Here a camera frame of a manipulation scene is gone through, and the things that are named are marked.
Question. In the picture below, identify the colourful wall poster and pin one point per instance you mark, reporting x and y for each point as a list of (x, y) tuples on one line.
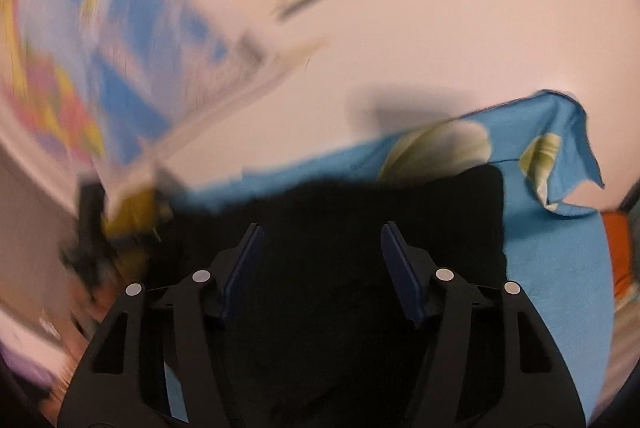
[(125, 58)]

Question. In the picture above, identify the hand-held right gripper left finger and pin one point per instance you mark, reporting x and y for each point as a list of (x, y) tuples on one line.
[(245, 268)]

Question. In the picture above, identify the yellow cloth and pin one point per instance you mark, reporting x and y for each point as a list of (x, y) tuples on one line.
[(132, 228)]

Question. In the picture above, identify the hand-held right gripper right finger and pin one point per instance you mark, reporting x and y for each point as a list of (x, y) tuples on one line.
[(402, 268)]

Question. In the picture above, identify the black garment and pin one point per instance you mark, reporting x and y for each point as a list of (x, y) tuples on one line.
[(325, 258)]

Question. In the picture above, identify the orange folded cloth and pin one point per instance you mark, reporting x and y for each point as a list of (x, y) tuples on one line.
[(616, 253)]

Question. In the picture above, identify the blue floral bed sheet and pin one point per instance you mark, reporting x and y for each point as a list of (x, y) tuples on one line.
[(550, 283)]

